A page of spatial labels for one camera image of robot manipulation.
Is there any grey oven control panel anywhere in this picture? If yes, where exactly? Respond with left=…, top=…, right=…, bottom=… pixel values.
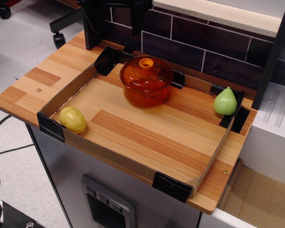
left=81, top=175, right=136, bottom=228

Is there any black post left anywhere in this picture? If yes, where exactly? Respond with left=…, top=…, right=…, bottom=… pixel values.
left=81, top=6, right=107, bottom=50

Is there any yellow toy potato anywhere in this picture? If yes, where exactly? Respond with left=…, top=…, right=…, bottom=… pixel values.
left=59, top=107, right=86, bottom=134

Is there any orange transparent pot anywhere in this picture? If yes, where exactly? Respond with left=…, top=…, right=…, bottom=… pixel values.
left=123, top=79, right=171, bottom=107

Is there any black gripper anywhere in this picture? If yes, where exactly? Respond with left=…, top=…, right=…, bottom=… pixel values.
left=77, top=0, right=154, bottom=37

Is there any green toy pear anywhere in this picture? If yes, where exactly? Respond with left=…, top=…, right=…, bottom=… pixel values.
left=214, top=86, right=237, bottom=115

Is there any black floor cable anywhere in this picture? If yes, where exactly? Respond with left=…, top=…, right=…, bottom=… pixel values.
left=0, top=114, right=35, bottom=157

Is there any black post right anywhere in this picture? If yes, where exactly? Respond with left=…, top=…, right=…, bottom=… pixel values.
left=251, top=13, right=285, bottom=110

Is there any orange transparent pot lid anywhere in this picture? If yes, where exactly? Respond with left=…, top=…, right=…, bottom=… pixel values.
left=120, top=56, right=173, bottom=91

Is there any cardboard fence with black tape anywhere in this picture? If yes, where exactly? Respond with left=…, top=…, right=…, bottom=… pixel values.
left=37, top=47, right=250, bottom=202

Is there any black post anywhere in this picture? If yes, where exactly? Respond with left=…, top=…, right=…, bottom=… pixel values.
left=251, top=13, right=285, bottom=110
left=81, top=6, right=107, bottom=50

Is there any black caster wheel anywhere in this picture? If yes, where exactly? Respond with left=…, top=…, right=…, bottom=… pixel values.
left=0, top=0, right=11, bottom=19

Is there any white toy sink drainboard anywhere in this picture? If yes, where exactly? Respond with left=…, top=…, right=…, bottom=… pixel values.
left=253, top=82, right=285, bottom=138

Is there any black office chair base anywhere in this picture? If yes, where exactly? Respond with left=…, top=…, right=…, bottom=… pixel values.
left=49, top=9, right=82, bottom=49

